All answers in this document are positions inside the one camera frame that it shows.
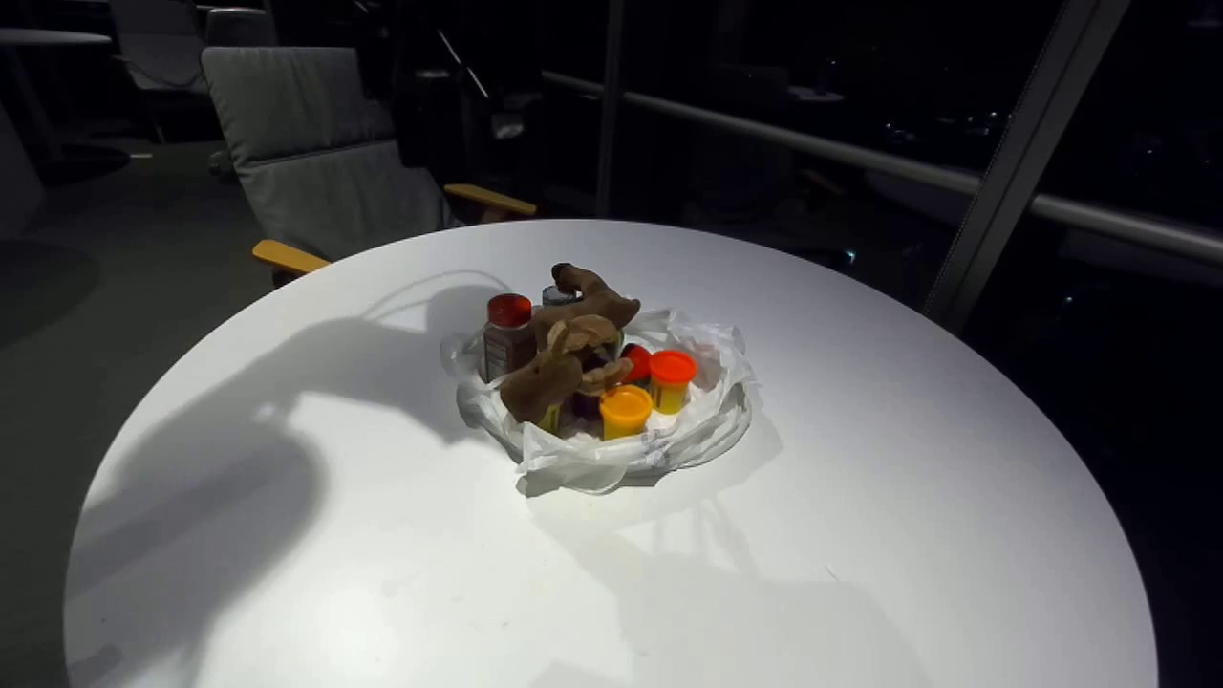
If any clear crumpled plastic bag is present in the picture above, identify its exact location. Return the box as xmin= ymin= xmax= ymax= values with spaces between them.
xmin=446 ymin=277 xmax=756 ymax=501

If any grey metal handrail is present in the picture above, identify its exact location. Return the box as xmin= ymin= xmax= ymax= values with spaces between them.
xmin=540 ymin=68 xmax=1223 ymax=267

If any grey vertical railing post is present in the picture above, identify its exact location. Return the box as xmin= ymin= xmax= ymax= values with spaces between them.
xmin=591 ymin=0 xmax=629 ymax=219

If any small red dough can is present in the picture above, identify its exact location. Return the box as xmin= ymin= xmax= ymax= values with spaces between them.
xmin=620 ymin=338 xmax=658 ymax=391

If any yellow lid dough can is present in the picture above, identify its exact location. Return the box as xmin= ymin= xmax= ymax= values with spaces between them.
xmin=596 ymin=380 xmax=658 ymax=444

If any grey cushioned wooden armchair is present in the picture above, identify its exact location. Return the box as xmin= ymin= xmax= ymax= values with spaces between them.
xmin=197 ymin=43 xmax=542 ymax=282

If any red lid spice jar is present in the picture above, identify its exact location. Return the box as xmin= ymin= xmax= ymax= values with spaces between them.
xmin=481 ymin=289 xmax=540 ymax=380

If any orange lid dough can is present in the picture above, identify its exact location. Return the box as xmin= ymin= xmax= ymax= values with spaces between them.
xmin=646 ymin=347 xmax=702 ymax=415

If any grey diagonal steel beam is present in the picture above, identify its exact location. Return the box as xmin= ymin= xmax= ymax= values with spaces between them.
xmin=922 ymin=0 xmax=1137 ymax=324

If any brown plush moose toy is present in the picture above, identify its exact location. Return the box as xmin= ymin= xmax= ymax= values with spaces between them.
xmin=498 ymin=259 xmax=646 ymax=439

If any grey background chair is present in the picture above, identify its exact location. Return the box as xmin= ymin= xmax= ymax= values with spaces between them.
xmin=103 ymin=0 xmax=280 ymax=100

